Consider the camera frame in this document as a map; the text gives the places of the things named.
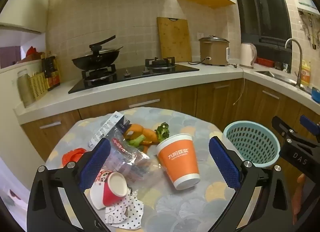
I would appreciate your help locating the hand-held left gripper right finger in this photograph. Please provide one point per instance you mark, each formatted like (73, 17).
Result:
(223, 164)

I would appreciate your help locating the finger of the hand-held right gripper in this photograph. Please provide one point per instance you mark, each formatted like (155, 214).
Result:
(285, 127)
(308, 123)

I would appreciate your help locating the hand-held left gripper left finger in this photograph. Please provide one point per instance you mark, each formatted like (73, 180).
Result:
(96, 162)

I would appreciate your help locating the red and white paper cup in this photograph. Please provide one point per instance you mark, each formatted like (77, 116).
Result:
(105, 192)

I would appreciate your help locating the clear plastic bag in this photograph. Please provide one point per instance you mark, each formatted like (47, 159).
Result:
(130, 162)

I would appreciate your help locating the light blue plastic basket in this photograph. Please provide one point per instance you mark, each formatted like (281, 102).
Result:
(250, 142)

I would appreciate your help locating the orange paper cup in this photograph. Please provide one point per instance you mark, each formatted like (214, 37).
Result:
(177, 162)

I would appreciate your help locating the polka dot paper wrapper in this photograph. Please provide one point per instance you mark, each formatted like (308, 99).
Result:
(130, 212)

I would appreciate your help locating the broccoli piece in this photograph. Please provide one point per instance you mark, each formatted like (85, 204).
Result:
(162, 130)

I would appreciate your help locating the person's right hand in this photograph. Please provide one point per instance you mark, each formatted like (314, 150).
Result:
(298, 192)

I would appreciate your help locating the red plastic lid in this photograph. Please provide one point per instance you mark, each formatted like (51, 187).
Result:
(72, 155)

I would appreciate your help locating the blue bowl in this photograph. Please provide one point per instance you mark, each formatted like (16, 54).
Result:
(316, 94)

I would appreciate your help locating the blue and white milk carton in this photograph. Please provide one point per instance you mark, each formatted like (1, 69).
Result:
(105, 127)

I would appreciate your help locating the green vegetable stem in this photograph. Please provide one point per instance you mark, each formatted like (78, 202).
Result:
(137, 140)

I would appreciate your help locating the yellow dish soap bottle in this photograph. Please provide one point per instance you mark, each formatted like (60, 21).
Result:
(305, 74)

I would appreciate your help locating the orange peel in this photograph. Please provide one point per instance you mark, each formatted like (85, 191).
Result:
(135, 129)
(150, 135)
(145, 148)

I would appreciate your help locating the steel sink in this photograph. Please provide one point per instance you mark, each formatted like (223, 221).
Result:
(275, 76)

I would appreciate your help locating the steel faucet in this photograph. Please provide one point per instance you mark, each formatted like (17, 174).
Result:
(298, 72)

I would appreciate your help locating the wooden base cabinet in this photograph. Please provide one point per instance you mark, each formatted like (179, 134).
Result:
(212, 107)

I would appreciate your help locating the red box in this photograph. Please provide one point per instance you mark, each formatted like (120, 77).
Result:
(266, 61)

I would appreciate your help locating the white electric kettle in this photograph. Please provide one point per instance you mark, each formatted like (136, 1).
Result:
(246, 56)

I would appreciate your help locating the hanging kitchen utensils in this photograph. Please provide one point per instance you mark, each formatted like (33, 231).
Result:
(311, 29)

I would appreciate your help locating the yellow plastic basket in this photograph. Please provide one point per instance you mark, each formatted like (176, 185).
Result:
(38, 86)

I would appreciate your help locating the black gas stove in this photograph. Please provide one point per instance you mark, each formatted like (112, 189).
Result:
(135, 74)

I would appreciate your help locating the black wok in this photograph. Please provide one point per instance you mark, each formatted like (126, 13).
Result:
(92, 62)

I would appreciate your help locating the brown rice cooker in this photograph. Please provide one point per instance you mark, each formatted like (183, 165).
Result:
(212, 52)

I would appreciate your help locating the glass wok lid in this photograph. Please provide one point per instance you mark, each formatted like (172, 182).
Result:
(100, 48)

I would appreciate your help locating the dark window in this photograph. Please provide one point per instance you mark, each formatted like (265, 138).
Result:
(262, 9)

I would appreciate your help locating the red bag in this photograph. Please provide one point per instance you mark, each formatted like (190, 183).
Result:
(32, 51)

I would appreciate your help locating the wooden cutting board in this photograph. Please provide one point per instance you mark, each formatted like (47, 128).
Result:
(173, 39)

